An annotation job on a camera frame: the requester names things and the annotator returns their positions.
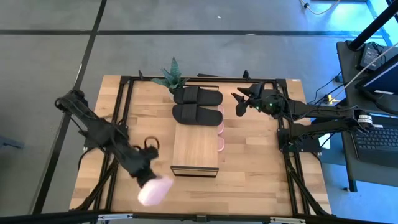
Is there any black laptop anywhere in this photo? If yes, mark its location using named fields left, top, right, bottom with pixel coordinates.
left=353, top=121, right=398, bottom=169

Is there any black aluminium table frame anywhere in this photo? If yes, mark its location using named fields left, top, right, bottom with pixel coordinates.
left=70, top=73, right=333, bottom=218

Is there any black strap slide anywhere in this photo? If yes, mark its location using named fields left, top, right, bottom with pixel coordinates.
left=173, top=86, right=224, bottom=106
left=172, top=103, right=224, bottom=126

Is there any green plant in white pot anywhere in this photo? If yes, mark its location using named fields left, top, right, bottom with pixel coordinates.
left=151, top=56, right=190, bottom=100

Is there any black power adapter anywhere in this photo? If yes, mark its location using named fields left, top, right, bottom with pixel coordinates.
left=357, top=43, right=382, bottom=71

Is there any dark monitor screen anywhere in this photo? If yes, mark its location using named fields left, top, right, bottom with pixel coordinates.
left=354, top=54, right=398, bottom=96

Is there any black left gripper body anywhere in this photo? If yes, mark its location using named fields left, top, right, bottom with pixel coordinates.
left=126, top=145, right=160, bottom=182

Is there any dark side desk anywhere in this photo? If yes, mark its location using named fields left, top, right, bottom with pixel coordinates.
left=335, top=40, right=398, bottom=192

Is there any black slanted pole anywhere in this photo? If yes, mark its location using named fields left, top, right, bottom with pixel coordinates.
left=347, top=0, right=398, bottom=51

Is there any black-framed wooden shelf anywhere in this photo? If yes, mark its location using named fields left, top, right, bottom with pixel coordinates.
left=170, top=83, right=220, bottom=178

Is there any black crossbeam with silver brackets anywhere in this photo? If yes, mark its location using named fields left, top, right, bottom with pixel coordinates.
left=0, top=210, right=398, bottom=224

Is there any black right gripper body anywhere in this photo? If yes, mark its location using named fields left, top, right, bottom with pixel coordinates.
left=248, top=82, right=285, bottom=120

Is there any white cable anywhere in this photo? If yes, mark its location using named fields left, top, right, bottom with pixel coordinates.
left=340, top=42, right=398, bottom=94

